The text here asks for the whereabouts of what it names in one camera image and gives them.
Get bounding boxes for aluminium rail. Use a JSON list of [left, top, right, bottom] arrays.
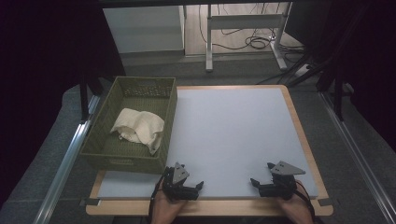
[[32, 94, 102, 224], [319, 91, 396, 218]]

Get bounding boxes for white power strip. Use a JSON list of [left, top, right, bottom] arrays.
[[293, 63, 313, 77]]

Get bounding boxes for white cabinet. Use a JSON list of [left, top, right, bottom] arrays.
[[102, 5, 186, 54]]

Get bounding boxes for black floor cables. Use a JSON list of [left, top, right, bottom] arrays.
[[198, 3, 306, 63]]

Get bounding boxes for right hand-held gripper black cable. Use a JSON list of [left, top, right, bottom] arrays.
[[293, 180, 317, 224]]

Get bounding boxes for white table board wooden frame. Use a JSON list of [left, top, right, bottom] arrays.
[[96, 87, 319, 200]]

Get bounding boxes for person's right hand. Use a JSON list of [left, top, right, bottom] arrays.
[[276, 181, 316, 224]]

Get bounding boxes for white metal desk frame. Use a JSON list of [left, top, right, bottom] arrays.
[[205, 2, 293, 73]]

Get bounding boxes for cream printed cloth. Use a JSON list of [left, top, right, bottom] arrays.
[[109, 107, 166, 157]]

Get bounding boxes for black metal stand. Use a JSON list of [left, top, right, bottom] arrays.
[[78, 74, 106, 123], [317, 60, 357, 122]]

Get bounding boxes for dark curtain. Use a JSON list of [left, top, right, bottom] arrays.
[[284, 0, 396, 152], [0, 0, 126, 208]]

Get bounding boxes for green woven plastic basket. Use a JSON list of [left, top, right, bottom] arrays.
[[78, 76, 178, 175]]

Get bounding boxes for person's left hand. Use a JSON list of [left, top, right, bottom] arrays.
[[150, 189, 189, 224]]

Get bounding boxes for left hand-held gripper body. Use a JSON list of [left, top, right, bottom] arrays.
[[162, 161, 200, 202]]

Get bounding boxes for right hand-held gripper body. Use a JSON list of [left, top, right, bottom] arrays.
[[259, 161, 306, 201]]

